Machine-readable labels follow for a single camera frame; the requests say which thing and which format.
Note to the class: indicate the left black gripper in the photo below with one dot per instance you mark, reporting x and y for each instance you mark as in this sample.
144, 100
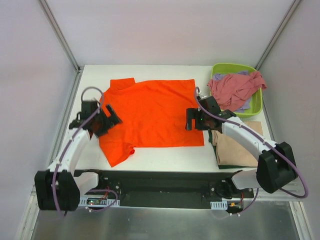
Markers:
107, 120

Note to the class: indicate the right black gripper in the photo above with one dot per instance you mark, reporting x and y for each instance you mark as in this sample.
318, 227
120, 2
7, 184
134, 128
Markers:
192, 119

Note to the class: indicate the orange t shirt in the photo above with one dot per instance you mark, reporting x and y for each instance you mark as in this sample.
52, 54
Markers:
153, 114

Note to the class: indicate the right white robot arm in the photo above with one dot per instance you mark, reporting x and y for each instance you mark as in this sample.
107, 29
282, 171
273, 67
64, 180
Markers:
271, 165

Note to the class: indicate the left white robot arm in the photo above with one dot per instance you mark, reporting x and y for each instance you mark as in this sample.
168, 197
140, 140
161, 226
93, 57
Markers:
57, 188

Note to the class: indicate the lavender t shirt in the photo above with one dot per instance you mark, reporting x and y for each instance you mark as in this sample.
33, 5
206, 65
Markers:
246, 105

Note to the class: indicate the pink t shirt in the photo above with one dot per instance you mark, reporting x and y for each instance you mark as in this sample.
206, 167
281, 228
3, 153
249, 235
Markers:
235, 89

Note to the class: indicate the folded beige t shirt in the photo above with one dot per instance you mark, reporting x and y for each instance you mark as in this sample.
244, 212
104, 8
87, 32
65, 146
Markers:
235, 152

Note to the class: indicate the folded dark green t shirt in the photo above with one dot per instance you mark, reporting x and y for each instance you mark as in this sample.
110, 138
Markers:
211, 137

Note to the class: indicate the green plastic basin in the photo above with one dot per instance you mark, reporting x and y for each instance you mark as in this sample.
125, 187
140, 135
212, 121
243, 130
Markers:
256, 100

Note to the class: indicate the left aluminium table rail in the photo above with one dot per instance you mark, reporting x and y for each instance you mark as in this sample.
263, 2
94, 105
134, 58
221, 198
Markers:
63, 126

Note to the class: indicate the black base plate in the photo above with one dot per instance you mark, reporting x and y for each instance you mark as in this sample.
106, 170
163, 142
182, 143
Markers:
159, 189

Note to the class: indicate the left white cable duct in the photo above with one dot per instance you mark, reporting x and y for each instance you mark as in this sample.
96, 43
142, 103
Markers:
95, 202

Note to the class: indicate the white cable duct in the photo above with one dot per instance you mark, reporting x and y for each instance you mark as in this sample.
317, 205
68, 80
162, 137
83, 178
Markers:
219, 205
95, 202

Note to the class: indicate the right white cable duct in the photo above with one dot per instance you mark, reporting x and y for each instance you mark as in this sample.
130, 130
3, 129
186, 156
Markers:
219, 205

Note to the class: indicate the left aluminium frame post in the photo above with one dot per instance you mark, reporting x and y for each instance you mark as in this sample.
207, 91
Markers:
59, 34

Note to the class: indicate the aluminium frame post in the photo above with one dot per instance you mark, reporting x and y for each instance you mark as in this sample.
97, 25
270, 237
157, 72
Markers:
59, 34
278, 32

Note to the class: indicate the right aluminium frame post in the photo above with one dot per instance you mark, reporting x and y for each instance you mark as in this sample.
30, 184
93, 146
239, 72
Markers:
278, 32

